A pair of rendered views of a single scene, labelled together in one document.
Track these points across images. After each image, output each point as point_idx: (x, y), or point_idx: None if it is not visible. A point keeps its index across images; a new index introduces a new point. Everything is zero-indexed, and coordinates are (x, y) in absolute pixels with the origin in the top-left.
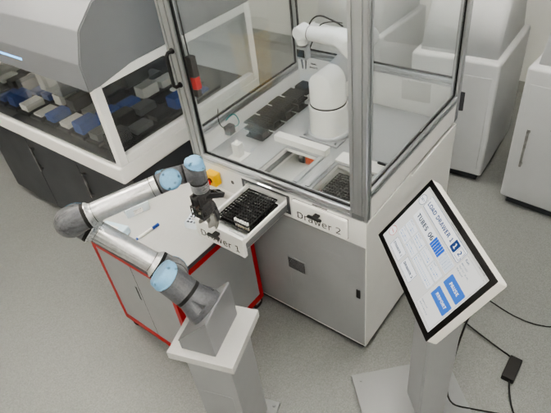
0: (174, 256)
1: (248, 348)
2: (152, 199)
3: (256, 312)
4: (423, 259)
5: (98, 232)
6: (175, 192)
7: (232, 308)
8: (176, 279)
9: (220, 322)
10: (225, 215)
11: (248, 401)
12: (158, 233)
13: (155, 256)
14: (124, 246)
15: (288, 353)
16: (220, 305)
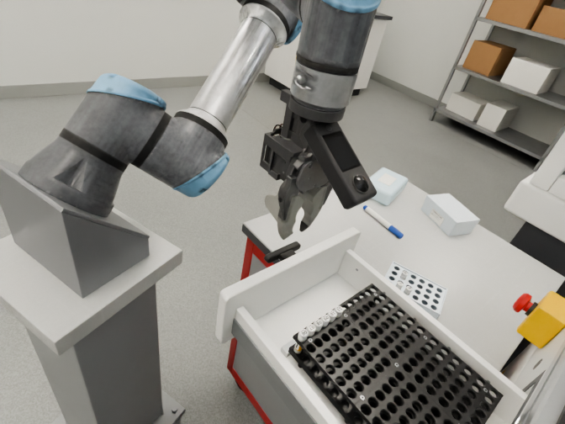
0: (203, 145)
1: (65, 353)
2: (475, 242)
3: (50, 336)
4: None
5: (243, 19)
6: (503, 278)
7: (67, 267)
8: (87, 96)
9: (26, 221)
10: (366, 296)
11: (60, 389)
12: (377, 235)
13: (199, 107)
14: (219, 59)
15: None
16: (26, 197)
